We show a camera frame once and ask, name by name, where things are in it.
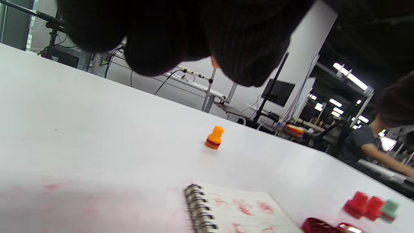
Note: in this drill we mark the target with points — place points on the person's left hand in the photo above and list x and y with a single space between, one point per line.
194 29

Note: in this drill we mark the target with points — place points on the orange reward stamp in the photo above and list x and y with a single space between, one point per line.
214 62
214 137

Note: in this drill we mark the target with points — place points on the spiral lined notebook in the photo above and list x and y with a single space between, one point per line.
245 210

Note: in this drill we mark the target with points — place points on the red ink pad tin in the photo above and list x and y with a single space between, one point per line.
317 226

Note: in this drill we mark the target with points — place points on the red reward stamp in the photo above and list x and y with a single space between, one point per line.
355 204
374 208

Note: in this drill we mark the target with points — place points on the red ink pad lid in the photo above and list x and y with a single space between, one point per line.
351 229

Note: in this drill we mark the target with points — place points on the green reward stamp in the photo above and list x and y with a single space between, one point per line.
389 210

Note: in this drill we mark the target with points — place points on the white boom rod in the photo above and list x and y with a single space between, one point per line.
194 73

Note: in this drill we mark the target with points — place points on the white desk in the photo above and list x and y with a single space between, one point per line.
194 85

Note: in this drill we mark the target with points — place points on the brown side table top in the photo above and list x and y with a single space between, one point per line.
233 110

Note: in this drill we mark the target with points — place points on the black monitor on stand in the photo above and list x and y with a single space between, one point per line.
278 92

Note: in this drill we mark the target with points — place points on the black computer tower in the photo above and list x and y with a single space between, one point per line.
64 56

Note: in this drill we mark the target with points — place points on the orange bowl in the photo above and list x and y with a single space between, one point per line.
295 129

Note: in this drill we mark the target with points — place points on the aluminium frame post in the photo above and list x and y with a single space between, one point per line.
231 92

